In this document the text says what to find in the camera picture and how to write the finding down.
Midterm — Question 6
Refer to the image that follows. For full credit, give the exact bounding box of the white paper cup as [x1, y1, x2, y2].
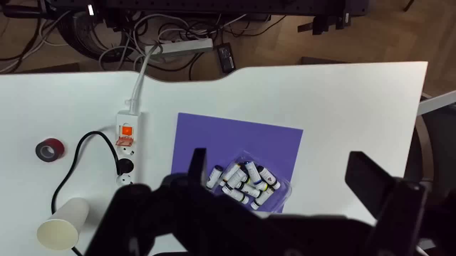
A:
[37, 198, 90, 251]

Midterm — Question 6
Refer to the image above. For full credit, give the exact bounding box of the small white bottle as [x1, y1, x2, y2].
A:
[221, 162, 241, 182]
[207, 165, 224, 188]
[258, 167, 281, 191]
[245, 161, 261, 184]
[251, 190, 273, 211]

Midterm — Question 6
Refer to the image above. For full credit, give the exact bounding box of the black plug with cable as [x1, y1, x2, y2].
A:
[50, 131, 124, 256]

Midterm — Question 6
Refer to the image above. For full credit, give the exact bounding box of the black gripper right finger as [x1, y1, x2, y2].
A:
[345, 151, 426, 222]

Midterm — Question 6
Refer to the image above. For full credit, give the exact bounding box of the white power strip cable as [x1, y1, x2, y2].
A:
[127, 44, 161, 116]

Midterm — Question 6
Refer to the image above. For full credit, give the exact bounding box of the black power adapter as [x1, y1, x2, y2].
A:
[216, 43, 235, 74]

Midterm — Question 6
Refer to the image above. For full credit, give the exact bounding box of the red black tape roll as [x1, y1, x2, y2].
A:
[36, 138, 64, 162]

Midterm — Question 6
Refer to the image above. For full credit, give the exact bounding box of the purple paper mat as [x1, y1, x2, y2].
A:
[169, 111, 305, 215]

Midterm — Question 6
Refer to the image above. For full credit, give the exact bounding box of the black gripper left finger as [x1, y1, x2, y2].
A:
[188, 148, 207, 185]

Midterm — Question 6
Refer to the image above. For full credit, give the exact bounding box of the clear plastic storage box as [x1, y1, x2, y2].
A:
[205, 153, 292, 214]

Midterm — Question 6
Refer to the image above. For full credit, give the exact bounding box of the white floor power strip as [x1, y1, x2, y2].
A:
[162, 39, 214, 54]

